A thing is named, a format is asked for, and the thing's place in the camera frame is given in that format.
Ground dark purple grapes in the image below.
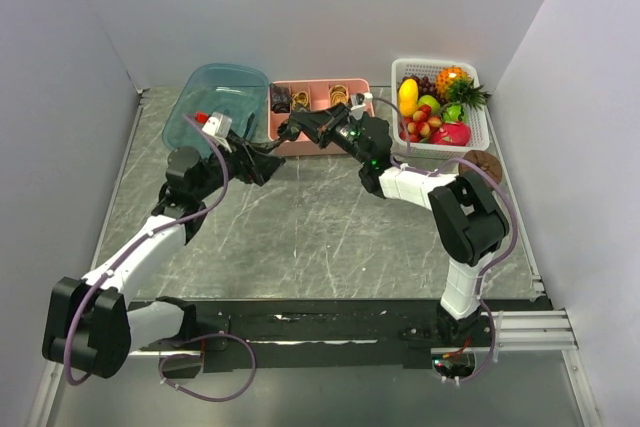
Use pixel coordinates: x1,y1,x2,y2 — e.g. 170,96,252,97
398,75,439,97

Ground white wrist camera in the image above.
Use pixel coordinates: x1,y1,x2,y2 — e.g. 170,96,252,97
195,112,232,139
350,92,373,112

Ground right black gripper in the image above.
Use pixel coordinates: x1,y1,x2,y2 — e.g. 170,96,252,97
289,103,371,167

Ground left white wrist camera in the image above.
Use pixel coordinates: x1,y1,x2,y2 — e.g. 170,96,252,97
195,112,232,139

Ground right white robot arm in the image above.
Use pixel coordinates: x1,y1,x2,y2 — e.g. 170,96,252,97
277,104,510,346

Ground pink compartment organizer box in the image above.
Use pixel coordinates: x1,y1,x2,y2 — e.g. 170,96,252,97
266,78,370,157

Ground green apple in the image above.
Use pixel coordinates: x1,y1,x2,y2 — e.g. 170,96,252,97
417,95,441,115

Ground teal transparent plastic bin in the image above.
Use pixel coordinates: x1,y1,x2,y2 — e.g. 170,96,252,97
162,63,269,158

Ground green leafy vegetable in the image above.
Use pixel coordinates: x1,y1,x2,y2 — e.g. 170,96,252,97
441,103,467,123

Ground aluminium frame rail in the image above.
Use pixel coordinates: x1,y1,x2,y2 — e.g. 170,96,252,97
493,310,578,352

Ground yellow patterned rolled tie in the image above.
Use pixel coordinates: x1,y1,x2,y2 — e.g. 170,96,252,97
329,84,350,107

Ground brown lidded white jar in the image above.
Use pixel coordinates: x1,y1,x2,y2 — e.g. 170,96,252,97
463,150,503,185

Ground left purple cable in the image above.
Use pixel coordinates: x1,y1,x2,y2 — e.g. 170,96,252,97
63,114,232,388

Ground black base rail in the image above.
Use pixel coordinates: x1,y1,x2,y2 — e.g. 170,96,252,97
139,296,551,376

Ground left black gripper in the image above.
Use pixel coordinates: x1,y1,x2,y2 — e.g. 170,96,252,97
193,135,286,200

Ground gold rolled tie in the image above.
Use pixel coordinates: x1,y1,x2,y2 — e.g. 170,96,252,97
291,91,311,112

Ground orange pineapple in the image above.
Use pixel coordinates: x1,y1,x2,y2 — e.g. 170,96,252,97
435,66,490,109

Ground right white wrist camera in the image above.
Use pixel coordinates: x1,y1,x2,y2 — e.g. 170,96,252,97
350,92,373,112

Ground yellow mango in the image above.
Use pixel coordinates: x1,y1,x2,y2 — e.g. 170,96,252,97
397,78,419,117

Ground dark brown rolled tie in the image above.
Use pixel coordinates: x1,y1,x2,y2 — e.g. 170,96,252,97
269,83,292,114

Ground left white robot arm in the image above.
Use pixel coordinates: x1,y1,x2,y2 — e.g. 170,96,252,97
42,134,285,386

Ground pink dragon fruit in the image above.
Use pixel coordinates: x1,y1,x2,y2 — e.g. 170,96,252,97
429,121,471,147

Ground red cherry bunch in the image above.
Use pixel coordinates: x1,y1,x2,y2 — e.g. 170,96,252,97
399,104,443,143

